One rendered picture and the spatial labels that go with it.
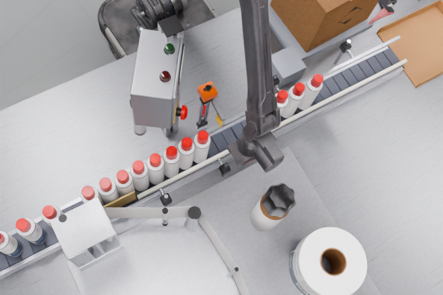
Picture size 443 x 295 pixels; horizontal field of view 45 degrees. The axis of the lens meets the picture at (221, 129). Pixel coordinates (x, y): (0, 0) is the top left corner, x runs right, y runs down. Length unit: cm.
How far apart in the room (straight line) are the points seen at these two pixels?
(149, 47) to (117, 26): 149
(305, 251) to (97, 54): 174
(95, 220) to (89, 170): 39
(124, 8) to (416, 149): 156
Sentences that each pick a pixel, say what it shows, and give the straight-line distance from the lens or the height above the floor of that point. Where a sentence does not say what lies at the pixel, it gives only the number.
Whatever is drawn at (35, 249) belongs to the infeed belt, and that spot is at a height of 88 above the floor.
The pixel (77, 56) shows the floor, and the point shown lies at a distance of 294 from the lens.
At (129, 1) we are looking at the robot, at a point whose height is 24.
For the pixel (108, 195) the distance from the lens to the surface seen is 158.
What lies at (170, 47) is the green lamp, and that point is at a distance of 122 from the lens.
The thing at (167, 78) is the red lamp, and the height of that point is 149.
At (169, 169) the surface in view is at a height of 98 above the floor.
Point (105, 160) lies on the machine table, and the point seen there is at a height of 83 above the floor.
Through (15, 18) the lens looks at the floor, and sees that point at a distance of 312.
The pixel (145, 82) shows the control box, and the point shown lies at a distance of 121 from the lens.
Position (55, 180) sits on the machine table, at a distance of 183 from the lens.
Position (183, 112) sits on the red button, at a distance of 132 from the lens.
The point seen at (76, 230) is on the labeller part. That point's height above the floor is 114.
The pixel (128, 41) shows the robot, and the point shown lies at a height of 24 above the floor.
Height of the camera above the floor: 256
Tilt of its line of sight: 69 degrees down
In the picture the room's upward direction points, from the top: 16 degrees clockwise
